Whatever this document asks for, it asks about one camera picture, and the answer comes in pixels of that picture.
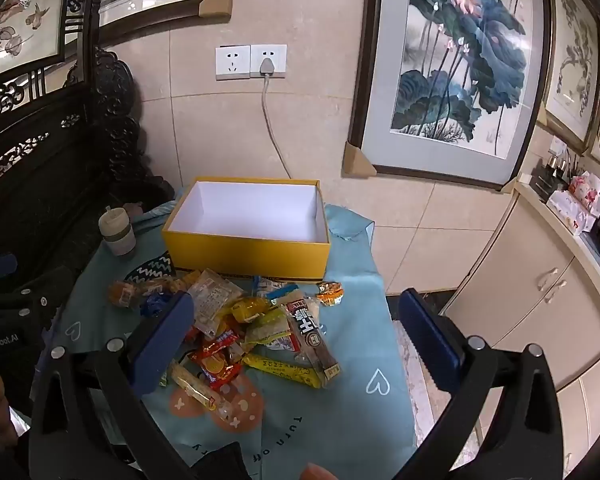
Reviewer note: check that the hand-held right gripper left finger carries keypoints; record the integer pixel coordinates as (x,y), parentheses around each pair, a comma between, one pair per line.
(162,345)

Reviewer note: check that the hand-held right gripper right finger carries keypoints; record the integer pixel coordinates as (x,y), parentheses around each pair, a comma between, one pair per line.
(430,345)

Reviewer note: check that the blue snack packet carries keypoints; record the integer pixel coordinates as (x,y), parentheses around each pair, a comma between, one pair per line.
(155,306)

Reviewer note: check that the square orange cake packet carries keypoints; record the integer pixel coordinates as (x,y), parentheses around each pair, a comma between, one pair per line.
(124,293)

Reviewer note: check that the clear packet with printed text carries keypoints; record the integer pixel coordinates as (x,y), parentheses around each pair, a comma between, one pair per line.
(214,300)

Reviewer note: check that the green snack packet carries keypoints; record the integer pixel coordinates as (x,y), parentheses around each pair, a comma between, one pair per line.
(269,329)

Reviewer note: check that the brown snack bar packet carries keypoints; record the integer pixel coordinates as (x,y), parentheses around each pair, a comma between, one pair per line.
(312,342)

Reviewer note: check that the yellow cardboard box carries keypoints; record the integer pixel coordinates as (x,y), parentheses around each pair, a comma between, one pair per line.
(250,210)

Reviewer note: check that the person's right hand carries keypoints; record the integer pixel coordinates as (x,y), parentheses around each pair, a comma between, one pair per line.
(317,473)

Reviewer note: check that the clear stick snack packet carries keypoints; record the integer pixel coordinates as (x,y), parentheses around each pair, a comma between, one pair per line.
(197,390)

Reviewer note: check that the small red snack packet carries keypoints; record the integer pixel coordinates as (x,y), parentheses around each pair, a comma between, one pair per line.
(220,342)

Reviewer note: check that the red orange snack packet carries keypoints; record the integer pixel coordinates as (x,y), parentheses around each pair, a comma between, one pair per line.
(216,367)

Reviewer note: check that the light blue printed tablecloth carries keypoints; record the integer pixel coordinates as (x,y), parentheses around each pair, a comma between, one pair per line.
(350,320)

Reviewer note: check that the glass cup with white lid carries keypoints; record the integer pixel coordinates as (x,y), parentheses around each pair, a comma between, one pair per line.
(117,235)

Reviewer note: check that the dark carved wooden screen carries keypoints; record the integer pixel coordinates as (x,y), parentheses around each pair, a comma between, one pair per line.
(40,170)

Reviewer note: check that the cream cabinet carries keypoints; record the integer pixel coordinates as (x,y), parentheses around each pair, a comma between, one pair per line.
(520,280)

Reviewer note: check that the long yellow snack packet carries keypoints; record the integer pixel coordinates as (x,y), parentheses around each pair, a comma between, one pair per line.
(280,369)

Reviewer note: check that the small wrapped candy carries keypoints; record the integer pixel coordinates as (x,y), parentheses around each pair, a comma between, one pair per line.
(275,288)

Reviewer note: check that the cardboard corner protector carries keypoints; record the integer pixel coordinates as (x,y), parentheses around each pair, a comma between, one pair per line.
(219,6)
(357,161)

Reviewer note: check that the black box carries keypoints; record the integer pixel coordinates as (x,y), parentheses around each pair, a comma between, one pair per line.
(550,176)

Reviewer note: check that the floral tissue pack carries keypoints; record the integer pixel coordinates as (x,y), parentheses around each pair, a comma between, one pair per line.
(582,200)

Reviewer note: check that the framed lotus painting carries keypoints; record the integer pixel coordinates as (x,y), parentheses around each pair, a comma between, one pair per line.
(455,60)

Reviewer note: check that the grey power plug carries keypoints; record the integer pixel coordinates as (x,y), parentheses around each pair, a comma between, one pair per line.
(266,66)

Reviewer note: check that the framed branch painting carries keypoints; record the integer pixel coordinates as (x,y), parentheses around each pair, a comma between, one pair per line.
(575,60)

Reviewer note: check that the white wall socket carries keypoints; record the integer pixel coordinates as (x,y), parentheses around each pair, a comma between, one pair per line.
(268,60)
(233,61)

